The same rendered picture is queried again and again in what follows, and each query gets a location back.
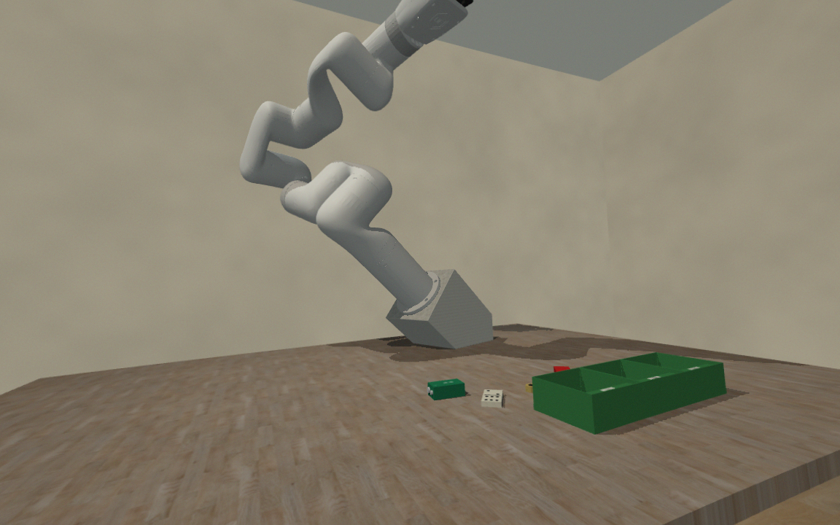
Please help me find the green 9v battery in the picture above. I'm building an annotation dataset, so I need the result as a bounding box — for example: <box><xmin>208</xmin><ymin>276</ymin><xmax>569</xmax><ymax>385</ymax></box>
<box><xmin>427</xmin><ymin>378</ymin><xmax>465</xmax><ymax>400</ymax></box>

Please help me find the green rack of bins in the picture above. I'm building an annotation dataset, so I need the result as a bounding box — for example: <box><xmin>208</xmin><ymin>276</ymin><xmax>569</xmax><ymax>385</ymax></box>
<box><xmin>532</xmin><ymin>352</ymin><xmax>727</xmax><ymax>435</ymax></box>

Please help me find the white domino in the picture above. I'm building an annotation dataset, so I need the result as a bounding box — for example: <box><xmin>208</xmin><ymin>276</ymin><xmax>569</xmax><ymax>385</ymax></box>
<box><xmin>481</xmin><ymin>389</ymin><xmax>503</xmax><ymax>408</ymax></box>

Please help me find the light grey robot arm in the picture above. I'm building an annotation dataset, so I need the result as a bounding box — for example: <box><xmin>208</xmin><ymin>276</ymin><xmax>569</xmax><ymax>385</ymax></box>
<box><xmin>240</xmin><ymin>11</ymin><xmax>440</xmax><ymax>315</ymax></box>

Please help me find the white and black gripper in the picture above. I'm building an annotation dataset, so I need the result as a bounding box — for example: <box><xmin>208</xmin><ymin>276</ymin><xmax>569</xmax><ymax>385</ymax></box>
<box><xmin>395</xmin><ymin>0</ymin><xmax>473</xmax><ymax>48</ymax></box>

